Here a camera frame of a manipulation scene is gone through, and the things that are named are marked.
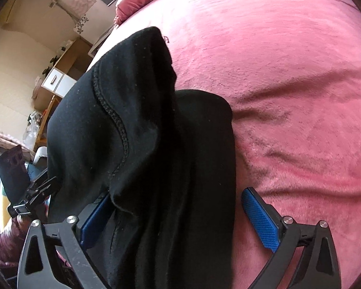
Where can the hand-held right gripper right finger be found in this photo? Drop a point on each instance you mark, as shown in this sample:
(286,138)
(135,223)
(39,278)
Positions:
(258,216)

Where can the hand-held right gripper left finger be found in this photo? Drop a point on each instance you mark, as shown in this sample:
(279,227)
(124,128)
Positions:
(93,219)

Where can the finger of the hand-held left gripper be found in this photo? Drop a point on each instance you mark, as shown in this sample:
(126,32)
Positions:
(39,191)
(39,177)

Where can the black pants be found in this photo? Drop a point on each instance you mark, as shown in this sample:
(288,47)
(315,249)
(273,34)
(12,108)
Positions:
(168,186)

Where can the person's left forearm maroon sleeve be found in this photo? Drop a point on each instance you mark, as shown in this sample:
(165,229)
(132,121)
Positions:
(15,240)

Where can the white chair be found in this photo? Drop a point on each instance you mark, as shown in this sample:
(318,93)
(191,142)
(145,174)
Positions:
(39,155)

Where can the clear plastic bag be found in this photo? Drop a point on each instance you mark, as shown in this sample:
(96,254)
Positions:
(33,126)

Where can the white desk drawer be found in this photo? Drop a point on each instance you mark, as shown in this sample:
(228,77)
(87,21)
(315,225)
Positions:
(58,82)

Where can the pink fleece blanket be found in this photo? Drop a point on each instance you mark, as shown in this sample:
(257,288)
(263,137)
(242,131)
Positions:
(288,96)

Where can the wooden desk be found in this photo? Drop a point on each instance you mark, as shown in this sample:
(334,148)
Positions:
(72,57)

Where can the white framed board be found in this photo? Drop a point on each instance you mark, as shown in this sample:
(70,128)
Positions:
(100,42)

